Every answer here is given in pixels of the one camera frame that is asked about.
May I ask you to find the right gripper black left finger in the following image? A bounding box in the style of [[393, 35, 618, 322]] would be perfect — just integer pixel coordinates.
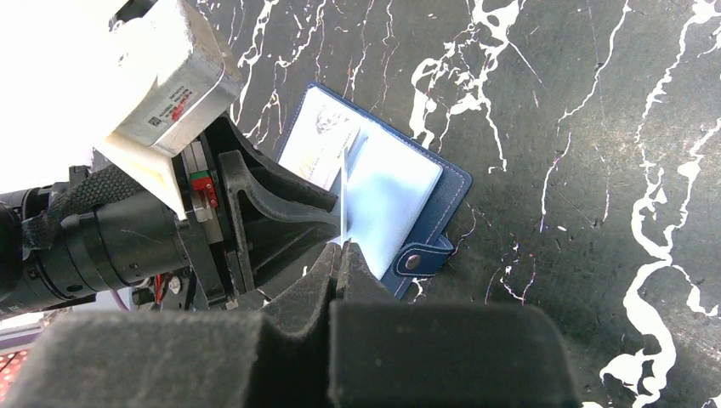
[[3, 244, 342, 407]]

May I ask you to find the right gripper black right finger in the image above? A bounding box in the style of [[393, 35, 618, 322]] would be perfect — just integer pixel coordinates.
[[329, 244, 580, 407]]

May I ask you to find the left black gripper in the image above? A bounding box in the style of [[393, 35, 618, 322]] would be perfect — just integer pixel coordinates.
[[172, 115, 340, 310]]

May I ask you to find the navy blue card holder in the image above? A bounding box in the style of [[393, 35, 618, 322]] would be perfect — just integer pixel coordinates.
[[278, 82, 473, 299]]

